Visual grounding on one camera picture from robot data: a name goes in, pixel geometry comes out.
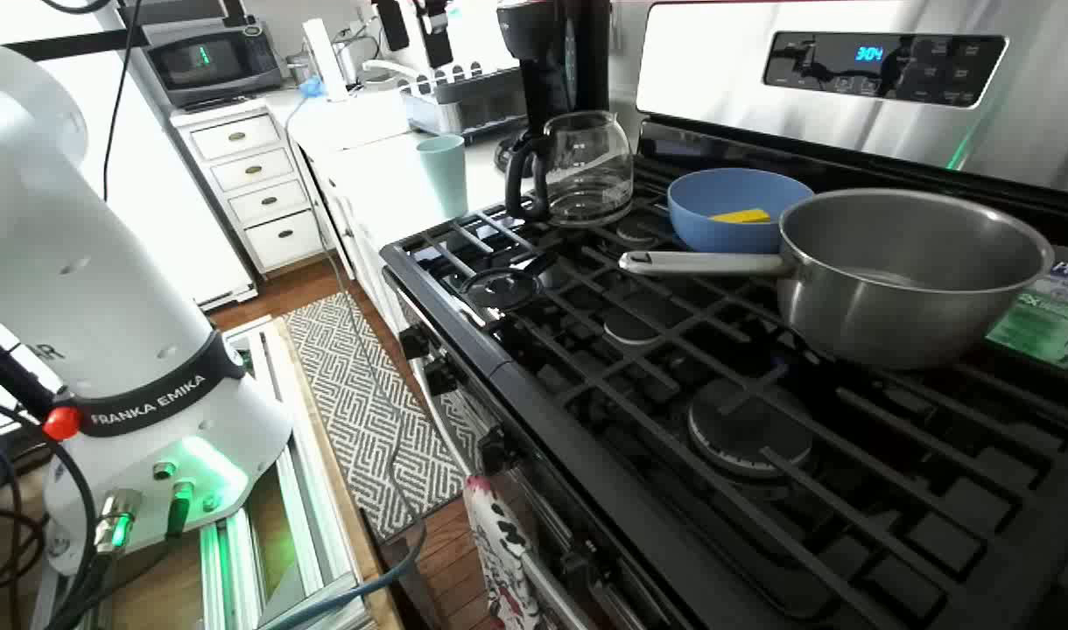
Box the black stainless gas stove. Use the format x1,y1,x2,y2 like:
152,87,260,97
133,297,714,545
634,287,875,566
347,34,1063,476
375,0,1068,630

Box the white bottle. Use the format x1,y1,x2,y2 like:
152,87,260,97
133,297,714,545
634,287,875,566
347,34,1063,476
301,13,350,106

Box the green box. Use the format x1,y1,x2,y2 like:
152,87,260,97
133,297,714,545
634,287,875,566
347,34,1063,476
985,254,1068,373

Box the grey-blue cable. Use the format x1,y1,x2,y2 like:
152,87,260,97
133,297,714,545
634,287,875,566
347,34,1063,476
262,523,431,630

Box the white drawer cabinet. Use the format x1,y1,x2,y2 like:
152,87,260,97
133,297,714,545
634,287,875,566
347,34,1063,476
169,97,329,275

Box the silver toaster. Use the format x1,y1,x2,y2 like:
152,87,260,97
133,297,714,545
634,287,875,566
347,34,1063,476
403,59,528,148

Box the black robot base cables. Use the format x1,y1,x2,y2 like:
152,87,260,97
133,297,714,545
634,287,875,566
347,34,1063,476
0,310,104,630

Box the silver pot with handle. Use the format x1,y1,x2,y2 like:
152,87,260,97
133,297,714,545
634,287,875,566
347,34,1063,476
615,184,1056,373

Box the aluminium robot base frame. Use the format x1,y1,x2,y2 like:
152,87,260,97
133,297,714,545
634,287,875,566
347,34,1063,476
197,317,378,630

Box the grey patterned rug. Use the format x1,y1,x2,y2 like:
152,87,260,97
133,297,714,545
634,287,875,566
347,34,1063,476
276,292,473,542

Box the black coffee maker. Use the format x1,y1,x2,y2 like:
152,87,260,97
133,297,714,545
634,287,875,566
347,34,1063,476
495,0,615,138

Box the glass coffee carafe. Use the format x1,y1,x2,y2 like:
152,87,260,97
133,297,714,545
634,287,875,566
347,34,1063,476
500,110,640,232

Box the red white hanging towel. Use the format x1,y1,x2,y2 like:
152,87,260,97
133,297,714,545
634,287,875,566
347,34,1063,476
458,468,559,630

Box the blue bowl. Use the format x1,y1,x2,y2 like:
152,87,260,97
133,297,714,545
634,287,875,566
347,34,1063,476
667,166,821,254

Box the yellow rectangular block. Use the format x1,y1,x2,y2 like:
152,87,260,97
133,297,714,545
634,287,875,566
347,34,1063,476
709,208,777,229

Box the black countertop appliance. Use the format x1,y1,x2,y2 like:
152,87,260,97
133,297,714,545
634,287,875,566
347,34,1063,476
141,19,288,114

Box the teal cup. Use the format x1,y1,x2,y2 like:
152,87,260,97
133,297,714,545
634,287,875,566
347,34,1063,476
413,129,473,222

